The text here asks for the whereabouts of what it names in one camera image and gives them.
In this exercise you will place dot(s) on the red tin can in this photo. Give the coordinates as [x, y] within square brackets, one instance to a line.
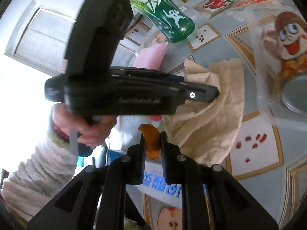
[287, 44]

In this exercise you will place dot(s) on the white fleece sleeve forearm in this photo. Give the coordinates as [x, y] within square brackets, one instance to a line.
[26, 191]

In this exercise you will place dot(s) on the crumpled brown paper napkin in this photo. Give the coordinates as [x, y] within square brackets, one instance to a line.
[206, 132]

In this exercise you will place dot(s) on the white door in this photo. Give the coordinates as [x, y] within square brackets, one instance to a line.
[39, 39]

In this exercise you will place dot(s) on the green plastic bottle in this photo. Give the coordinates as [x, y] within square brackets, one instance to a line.
[167, 17]

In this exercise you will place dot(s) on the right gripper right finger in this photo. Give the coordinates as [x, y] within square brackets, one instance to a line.
[169, 153]

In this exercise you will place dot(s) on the clear plastic bag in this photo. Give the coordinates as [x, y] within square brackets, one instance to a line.
[260, 16]

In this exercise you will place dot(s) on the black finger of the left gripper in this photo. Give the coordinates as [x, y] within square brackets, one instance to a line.
[201, 93]

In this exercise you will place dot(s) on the orange peel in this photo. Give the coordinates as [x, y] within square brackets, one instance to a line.
[152, 140]

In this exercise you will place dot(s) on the blue white toothpaste box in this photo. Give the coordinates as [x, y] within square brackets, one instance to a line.
[155, 186]

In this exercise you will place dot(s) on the fruit pattern tablecloth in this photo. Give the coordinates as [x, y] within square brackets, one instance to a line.
[224, 164]

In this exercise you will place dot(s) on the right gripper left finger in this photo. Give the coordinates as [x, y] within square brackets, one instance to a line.
[137, 154]

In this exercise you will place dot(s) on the pink sponge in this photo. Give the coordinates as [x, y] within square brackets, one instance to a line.
[151, 57]

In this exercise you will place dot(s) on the person's left hand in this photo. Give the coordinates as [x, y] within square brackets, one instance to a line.
[93, 135]

